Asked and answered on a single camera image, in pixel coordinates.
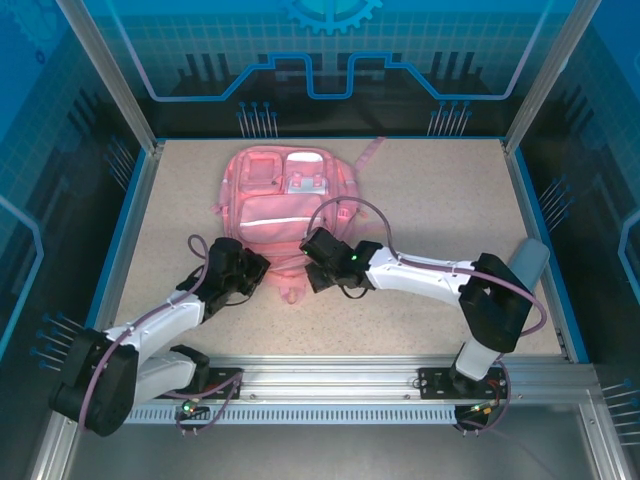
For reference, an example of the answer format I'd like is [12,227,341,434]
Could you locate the pink school backpack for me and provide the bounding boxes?
[209,137,389,306]

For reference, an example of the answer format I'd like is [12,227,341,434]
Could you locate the grey-blue pencil case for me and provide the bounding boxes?
[507,238,551,302]

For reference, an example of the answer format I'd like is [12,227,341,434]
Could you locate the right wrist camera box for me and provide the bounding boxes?
[298,227,351,267]

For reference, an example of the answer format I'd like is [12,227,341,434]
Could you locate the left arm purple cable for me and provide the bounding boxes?
[78,233,211,434]

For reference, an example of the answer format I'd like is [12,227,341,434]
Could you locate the aluminium mounting rail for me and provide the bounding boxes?
[64,354,601,402]

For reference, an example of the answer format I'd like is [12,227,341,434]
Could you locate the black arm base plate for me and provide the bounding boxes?
[174,367,245,401]
[417,367,509,401]

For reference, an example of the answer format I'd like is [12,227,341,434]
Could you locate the white slotted cable duct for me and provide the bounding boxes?
[122,405,459,426]

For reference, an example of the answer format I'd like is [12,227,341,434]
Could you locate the aluminium frame post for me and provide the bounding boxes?
[502,0,602,156]
[56,0,166,156]

